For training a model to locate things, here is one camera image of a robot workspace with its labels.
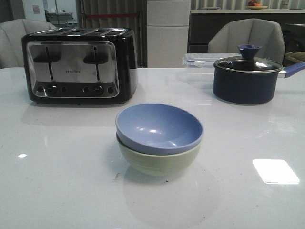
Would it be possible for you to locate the blue bowl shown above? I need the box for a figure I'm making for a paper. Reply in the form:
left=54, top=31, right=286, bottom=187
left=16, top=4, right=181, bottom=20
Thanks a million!
left=115, top=103, right=204, bottom=156

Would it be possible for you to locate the green bowl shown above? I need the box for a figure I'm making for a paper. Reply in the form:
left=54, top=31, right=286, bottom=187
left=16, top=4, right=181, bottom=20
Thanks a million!
left=116, top=136, right=202, bottom=176

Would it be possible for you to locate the clear plastic food container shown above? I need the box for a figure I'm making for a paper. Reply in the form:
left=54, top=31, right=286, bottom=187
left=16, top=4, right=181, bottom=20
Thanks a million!
left=182, top=53, right=241, bottom=89

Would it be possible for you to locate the dark blue saucepan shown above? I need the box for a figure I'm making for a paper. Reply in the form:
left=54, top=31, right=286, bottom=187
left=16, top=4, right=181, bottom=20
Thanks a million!
left=213, top=62, right=305, bottom=105

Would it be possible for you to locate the white cabinet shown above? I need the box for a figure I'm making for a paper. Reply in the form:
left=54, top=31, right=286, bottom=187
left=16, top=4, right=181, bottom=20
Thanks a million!
left=147, top=0, right=191, bottom=68

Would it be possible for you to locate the black chrome four-slot toaster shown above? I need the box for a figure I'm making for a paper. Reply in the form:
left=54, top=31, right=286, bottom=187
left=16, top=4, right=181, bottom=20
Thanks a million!
left=22, top=28, right=138, bottom=104

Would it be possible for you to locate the grey armchair right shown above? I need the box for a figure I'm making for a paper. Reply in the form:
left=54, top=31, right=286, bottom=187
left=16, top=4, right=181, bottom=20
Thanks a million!
left=207, top=18, right=285, bottom=63

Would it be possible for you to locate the grey armchair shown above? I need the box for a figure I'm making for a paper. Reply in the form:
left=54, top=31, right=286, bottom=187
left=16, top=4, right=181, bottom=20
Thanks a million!
left=0, top=19, right=56, bottom=68
left=207, top=18, right=285, bottom=63

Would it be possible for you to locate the glass pot lid blue knob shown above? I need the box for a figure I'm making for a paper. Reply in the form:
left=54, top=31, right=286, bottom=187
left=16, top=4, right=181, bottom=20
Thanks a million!
left=214, top=44, right=282, bottom=73

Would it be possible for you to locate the fruit bowl on counter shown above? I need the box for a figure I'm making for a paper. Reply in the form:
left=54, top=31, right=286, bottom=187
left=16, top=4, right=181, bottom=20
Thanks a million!
left=246, top=0, right=268, bottom=10

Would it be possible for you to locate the olive cushion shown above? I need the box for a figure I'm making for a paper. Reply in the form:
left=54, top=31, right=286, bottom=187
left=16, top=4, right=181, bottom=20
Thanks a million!
left=284, top=52, right=305, bottom=66

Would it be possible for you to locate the grey armchair left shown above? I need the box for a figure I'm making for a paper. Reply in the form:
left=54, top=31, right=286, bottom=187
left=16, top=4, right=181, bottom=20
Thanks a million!
left=0, top=19, right=56, bottom=68

